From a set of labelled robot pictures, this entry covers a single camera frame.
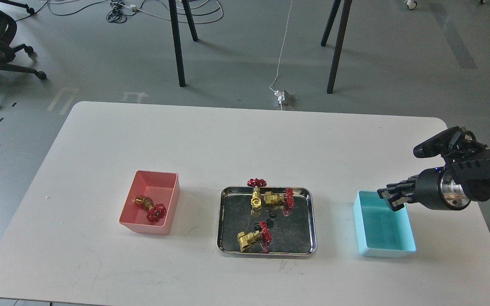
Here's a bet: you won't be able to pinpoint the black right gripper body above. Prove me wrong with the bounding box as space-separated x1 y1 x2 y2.
407 169 471 211

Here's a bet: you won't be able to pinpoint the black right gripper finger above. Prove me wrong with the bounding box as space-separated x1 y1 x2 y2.
376 179 416 212

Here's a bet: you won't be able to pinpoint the brass valve red handwheel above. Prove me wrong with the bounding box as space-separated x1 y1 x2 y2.
134 194 167 223
247 178 267 211
237 221 272 253
264 187 294 210

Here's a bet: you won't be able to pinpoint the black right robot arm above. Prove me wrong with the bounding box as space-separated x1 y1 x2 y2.
377 126 490 212

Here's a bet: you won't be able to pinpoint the blue plastic box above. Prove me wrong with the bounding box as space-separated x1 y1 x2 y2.
353 190 417 258

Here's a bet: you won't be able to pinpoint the brass valve upright red handwheel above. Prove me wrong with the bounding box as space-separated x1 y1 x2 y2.
247 178 267 211

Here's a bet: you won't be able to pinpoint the brass valve red handwheel bottom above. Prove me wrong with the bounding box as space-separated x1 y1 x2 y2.
237 221 272 253

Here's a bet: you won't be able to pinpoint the pink plastic box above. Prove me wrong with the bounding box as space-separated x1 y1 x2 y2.
119 170 179 235

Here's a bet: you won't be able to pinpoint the shiny metal tray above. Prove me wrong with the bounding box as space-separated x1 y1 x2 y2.
217 186 317 258

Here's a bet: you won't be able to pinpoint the white power adapter on floor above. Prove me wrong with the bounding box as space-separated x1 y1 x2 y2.
274 90 293 110

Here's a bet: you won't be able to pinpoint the black table leg right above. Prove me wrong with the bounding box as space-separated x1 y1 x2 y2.
321 0 352 94

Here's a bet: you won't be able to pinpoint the black table leg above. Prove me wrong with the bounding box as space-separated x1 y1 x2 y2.
168 0 198 87
321 0 352 94

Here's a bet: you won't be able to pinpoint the black table leg left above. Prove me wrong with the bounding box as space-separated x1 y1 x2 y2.
168 0 198 87

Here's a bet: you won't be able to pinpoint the white cable on floor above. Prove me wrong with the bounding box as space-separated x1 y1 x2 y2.
269 0 294 92

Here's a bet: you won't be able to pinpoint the tangled cables on floor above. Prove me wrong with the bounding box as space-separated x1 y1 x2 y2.
43 0 224 25

